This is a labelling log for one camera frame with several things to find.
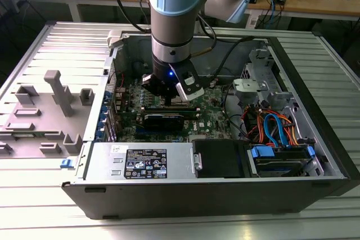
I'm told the hard disk in blue carrier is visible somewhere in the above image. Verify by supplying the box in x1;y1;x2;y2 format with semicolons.
247;144;316;178

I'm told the silver power supply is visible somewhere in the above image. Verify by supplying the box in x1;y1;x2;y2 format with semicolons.
83;141;195;181

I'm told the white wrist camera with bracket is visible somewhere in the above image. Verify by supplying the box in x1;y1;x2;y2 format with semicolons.
168;61;205;102

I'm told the thick black camera cable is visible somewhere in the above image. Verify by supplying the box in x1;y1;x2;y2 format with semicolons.
193;35;255;89

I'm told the grey parts rack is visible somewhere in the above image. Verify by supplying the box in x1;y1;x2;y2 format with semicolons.
0;70;93;159

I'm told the brown cable sleeve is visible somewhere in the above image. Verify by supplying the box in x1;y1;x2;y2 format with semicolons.
190;47;212;57

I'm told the orange power wire bundle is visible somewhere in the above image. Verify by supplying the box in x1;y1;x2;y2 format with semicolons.
243;106;304;147

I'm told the blue data wire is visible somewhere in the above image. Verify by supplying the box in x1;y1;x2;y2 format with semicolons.
263;113;291;148

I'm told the green motherboard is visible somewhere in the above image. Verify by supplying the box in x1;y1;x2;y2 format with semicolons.
114;74;236;143

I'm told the thin red wire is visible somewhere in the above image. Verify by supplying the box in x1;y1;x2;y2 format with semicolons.
108;71;125;89

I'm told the black and grey PC case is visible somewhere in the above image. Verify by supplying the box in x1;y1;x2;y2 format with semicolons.
61;30;360;221

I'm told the thin blue cable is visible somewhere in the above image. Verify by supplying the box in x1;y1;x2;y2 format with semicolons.
268;0;279;26

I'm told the black wire bundle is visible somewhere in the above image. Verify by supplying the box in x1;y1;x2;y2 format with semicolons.
220;84;253;142

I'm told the black graphics card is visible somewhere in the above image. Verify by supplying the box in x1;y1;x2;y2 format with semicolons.
143;113;186;132

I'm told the black drive bay cover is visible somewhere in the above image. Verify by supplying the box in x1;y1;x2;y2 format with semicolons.
192;139;250;179

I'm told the silver metal drive cage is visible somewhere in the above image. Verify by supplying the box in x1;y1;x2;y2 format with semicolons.
232;47;296;111

